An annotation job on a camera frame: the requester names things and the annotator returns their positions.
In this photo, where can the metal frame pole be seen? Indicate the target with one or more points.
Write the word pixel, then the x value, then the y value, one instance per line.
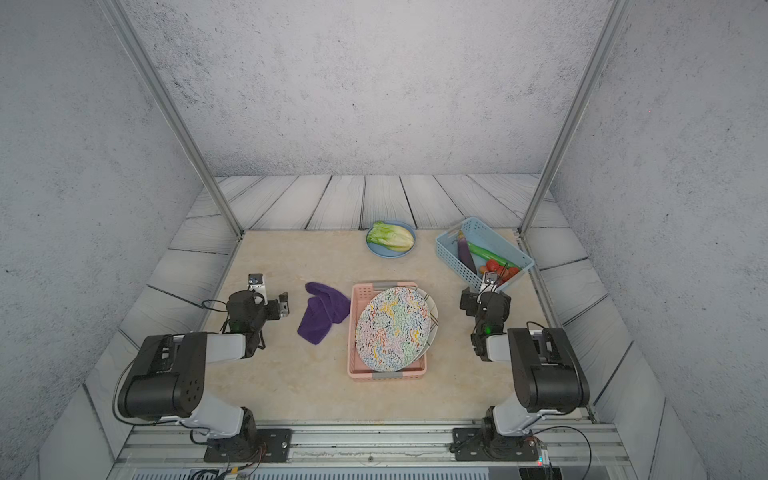
pixel 611 29
pixel 131 43

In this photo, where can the left metal frame pole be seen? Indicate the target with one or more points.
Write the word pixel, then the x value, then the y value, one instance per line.
pixel 131 43

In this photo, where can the colourful speckled round plate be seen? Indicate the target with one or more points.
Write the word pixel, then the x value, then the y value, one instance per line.
pixel 392 329

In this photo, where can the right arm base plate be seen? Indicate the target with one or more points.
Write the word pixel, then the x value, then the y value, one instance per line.
pixel 475 444

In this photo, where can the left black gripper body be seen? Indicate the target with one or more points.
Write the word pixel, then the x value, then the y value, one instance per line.
pixel 271 312

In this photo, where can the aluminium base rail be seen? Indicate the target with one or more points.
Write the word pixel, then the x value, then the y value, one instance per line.
pixel 575 449

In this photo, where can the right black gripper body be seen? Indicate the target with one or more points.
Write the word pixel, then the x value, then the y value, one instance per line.
pixel 473 305

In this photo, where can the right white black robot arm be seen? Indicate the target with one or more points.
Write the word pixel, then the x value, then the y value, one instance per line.
pixel 547 378

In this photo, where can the small blue plate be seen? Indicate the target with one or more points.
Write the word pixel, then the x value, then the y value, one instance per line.
pixel 384 253

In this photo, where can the plaid striped round plate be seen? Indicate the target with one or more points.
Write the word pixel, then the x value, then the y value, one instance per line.
pixel 434 321

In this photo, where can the purple cloth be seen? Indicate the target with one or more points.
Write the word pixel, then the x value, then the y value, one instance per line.
pixel 326 307

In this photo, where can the right metal frame pole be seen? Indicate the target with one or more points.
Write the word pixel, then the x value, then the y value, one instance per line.
pixel 611 29

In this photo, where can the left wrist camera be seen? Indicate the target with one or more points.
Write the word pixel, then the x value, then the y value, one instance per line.
pixel 256 284

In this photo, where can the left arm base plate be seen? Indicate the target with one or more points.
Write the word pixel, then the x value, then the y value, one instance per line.
pixel 264 445

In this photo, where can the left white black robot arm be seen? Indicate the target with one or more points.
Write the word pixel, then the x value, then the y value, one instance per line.
pixel 165 383

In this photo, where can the green cucumber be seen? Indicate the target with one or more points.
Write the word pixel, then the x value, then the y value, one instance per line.
pixel 488 255

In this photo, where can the light blue plastic basket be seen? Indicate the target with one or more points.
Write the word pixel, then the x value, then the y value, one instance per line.
pixel 480 234

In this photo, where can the purple eggplant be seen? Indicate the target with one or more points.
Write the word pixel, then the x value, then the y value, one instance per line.
pixel 464 253

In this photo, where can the pink plastic tray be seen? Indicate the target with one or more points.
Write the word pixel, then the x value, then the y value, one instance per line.
pixel 357 370

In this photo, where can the green lettuce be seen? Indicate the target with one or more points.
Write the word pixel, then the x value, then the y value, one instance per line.
pixel 390 236

